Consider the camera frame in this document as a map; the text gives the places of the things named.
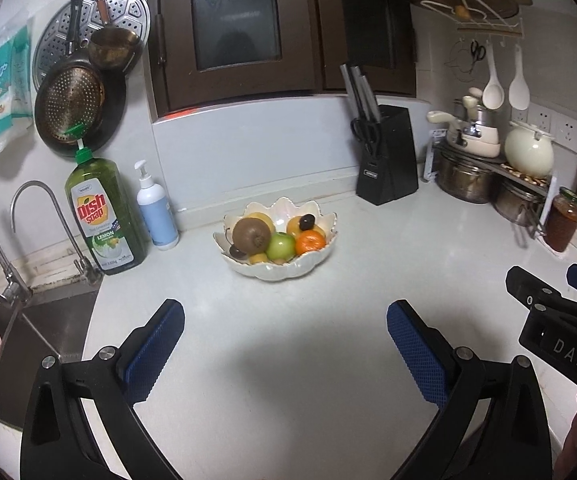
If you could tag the black knife block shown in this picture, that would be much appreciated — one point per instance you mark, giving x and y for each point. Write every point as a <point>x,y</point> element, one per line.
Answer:
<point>394,174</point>

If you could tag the white wall sockets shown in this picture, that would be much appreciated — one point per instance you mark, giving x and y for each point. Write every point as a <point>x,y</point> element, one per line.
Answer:
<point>562,127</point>

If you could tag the white shell-shaped bowl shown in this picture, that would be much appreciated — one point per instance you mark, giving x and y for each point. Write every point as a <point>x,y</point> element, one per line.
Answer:
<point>281,212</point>

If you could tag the yellow lemon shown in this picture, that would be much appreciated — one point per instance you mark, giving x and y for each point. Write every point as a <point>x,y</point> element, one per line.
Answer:
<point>264,218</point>

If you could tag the hanging small scissors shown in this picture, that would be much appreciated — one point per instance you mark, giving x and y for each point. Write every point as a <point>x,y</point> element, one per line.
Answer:
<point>478,54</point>

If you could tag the blue pump lotion bottle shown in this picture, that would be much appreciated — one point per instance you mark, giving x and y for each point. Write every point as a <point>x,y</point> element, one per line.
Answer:
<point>155,208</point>

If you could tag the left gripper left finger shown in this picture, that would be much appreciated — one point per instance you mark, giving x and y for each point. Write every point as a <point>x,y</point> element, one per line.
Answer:
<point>57,439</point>

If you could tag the green dish soap bottle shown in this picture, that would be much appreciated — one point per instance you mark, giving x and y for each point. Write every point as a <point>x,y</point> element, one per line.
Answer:
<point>100,206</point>

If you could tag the brown kiwi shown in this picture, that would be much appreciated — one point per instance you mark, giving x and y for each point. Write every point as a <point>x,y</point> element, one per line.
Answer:
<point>251,235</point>

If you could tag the orange tangerine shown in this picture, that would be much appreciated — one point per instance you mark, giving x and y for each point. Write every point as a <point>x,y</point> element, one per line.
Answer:
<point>309,241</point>

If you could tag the yellow banana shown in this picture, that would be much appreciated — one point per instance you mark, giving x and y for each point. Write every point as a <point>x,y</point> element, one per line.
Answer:
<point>258,258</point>

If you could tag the yellow mango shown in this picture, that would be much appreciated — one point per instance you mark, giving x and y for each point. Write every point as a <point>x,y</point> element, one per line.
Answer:
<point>292,228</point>

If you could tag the perforated steel steamer tray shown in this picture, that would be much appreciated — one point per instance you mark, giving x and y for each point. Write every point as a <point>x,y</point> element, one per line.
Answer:
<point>133,15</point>

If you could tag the dark plum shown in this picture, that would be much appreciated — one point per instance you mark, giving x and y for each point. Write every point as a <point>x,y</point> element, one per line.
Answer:
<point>307,222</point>
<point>237,254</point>

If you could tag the cream saucepan with handle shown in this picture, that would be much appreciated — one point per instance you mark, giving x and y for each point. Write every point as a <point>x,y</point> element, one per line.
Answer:
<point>473,129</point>

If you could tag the dark brown window frame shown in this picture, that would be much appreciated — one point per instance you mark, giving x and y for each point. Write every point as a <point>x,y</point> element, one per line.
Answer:
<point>205,52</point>

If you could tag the green apple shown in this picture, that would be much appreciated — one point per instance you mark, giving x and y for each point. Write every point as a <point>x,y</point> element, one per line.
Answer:
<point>281,246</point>

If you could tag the large steel pot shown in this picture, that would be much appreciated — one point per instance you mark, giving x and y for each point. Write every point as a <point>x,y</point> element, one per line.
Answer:
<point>462,179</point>

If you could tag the glass jar brown preserve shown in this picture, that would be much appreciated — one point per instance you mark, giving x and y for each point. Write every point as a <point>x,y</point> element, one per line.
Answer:
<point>561,222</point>

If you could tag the small steel pot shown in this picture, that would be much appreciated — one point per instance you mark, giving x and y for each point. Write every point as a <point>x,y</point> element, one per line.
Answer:
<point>520,206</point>

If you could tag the white rice spoon right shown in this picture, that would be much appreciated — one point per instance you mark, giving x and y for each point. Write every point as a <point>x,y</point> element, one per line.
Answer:
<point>519,95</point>

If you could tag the steel sink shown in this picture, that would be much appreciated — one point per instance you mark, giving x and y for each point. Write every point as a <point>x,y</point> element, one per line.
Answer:
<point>54,324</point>

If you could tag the black kitchen scissors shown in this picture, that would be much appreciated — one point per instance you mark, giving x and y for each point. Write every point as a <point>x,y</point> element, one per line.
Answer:
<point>368,133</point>

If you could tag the cream ceramic pot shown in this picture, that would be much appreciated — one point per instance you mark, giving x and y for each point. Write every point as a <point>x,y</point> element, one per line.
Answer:
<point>529,150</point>

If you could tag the brass small saucepan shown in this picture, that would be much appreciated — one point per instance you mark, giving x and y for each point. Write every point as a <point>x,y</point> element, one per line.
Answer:
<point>112,47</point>

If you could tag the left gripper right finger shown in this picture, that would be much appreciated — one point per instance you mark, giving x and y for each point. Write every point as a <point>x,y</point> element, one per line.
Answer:
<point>491,422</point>

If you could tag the white ladle left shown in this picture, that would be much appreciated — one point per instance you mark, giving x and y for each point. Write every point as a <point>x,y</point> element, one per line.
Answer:
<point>493,94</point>

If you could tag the black round strainer pan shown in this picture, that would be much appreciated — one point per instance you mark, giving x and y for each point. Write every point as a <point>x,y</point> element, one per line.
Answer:
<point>77,101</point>

